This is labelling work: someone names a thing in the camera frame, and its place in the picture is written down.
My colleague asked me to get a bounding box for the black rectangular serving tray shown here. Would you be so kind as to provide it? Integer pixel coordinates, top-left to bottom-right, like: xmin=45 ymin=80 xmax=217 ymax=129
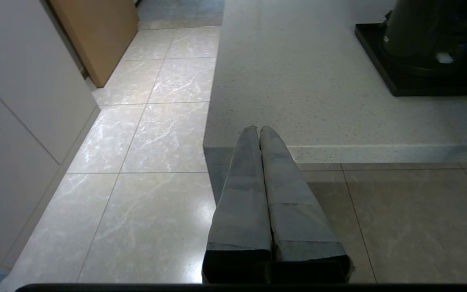
xmin=355 ymin=23 xmax=467 ymax=97

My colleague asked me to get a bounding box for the light wooden door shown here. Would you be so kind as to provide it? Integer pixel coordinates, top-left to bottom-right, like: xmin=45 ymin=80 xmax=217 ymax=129
xmin=49 ymin=0 xmax=140 ymax=88

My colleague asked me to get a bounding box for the cream tall cabinet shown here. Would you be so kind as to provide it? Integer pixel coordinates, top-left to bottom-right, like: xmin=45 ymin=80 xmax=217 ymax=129
xmin=0 ymin=0 xmax=101 ymax=269

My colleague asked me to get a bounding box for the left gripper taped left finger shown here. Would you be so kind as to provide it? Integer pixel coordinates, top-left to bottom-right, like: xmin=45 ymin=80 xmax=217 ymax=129
xmin=202 ymin=125 xmax=273 ymax=283

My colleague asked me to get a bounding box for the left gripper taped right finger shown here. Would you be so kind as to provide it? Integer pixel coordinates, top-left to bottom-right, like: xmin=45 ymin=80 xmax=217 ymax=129
xmin=260 ymin=125 xmax=354 ymax=283

